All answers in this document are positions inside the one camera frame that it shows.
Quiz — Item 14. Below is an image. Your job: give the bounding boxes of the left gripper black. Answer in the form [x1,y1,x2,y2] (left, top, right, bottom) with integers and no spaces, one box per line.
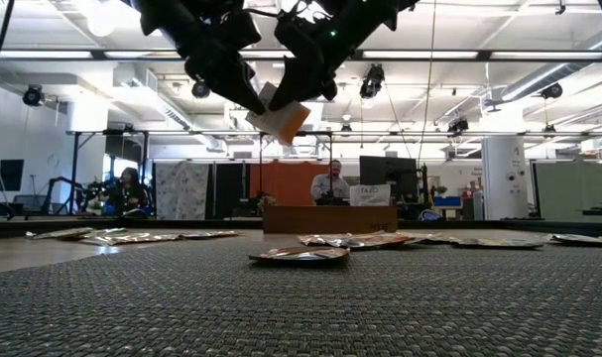
[174,9,268,116]

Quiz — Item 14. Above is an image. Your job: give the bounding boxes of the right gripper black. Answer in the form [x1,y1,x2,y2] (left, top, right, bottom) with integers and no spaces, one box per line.
[268,9,351,111]

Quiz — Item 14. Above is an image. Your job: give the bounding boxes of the white orange Tazo tea bag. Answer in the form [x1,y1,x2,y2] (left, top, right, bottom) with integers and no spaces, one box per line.
[348,183,392,207]
[244,81,312,147]

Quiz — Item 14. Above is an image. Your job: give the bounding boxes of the mango magic tea bag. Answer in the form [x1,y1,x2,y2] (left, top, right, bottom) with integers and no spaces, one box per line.
[298,232,366,249]
[248,246,351,265]
[349,230,417,248]
[79,232,182,247]
[547,233,602,248]

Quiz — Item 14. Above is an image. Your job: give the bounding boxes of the wooden tea organizer box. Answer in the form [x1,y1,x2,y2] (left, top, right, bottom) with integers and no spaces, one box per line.
[263,205,399,234]

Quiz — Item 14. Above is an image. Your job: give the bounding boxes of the orange partition screen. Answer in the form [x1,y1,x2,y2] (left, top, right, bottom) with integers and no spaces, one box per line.
[249,161,331,207]

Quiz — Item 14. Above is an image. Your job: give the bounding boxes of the person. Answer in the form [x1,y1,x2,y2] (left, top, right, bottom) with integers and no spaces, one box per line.
[309,159,351,205]
[104,167,151,218]

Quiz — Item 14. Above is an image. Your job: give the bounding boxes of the patterned grey curtain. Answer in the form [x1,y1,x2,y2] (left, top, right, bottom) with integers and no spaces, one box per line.
[154,162,211,221]

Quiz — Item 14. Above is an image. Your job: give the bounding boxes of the black computer monitor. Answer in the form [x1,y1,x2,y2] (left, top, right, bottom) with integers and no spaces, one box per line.
[358,156,420,202]

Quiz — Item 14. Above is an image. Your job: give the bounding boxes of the black metal rig stand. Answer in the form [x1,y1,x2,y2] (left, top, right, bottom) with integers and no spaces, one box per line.
[65,129,151,217]

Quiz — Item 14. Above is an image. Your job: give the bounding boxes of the white round pillar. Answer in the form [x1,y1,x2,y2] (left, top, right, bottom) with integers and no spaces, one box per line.
[481,136,530,221]

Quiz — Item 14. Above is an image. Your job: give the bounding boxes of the grey woven placemat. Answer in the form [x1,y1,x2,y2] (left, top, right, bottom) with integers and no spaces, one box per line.
[0,237,602,357]

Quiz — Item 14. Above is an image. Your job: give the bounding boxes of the green partition screen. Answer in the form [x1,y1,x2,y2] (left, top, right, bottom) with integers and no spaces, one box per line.
[535,161,602,219]

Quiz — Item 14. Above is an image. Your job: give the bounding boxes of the black table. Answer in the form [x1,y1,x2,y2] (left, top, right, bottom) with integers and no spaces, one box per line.
[581,201,602,223]

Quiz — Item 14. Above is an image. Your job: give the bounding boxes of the black hanging cable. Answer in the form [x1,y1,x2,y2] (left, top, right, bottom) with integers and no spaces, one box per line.
[0,0,17,98]

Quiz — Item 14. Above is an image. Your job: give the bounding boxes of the black wall television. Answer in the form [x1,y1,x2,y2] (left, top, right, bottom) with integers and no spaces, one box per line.
[0,159,26,192]

